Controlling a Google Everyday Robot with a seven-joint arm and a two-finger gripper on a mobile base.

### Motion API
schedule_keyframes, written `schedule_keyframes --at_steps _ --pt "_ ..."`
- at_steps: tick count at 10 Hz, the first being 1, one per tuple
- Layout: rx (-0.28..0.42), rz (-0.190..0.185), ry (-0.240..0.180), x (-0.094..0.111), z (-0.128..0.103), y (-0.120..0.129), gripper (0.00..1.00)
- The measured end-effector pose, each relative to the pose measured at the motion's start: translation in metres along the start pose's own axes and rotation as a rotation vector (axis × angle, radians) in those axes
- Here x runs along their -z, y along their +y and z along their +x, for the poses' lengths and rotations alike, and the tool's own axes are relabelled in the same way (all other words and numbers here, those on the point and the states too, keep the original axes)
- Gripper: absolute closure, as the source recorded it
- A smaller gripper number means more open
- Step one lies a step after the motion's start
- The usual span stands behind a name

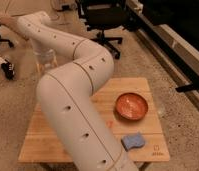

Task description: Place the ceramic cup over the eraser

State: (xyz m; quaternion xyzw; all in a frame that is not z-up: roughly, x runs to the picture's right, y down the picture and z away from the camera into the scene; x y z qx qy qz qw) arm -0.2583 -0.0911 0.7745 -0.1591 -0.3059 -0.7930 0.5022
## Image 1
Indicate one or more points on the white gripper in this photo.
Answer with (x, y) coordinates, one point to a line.
(44, 55)

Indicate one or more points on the black office chair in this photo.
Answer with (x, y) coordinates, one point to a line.
(104, 15)

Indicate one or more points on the translucent white ceramic cup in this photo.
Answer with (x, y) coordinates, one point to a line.
(46, 67)

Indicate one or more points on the person's leg tan trousers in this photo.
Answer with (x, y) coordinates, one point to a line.
(11, 23)

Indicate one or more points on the blue sponge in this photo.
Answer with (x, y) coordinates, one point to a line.
(133, 141)

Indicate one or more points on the small orange toy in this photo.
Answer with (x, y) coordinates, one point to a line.
(109, 124)

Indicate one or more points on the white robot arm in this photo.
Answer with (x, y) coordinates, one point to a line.
(64, 96)

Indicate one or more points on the long dark workbench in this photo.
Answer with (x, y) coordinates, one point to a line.
(176, 55)

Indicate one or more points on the orange ceramic bowl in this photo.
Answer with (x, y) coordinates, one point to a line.
(131, 106)

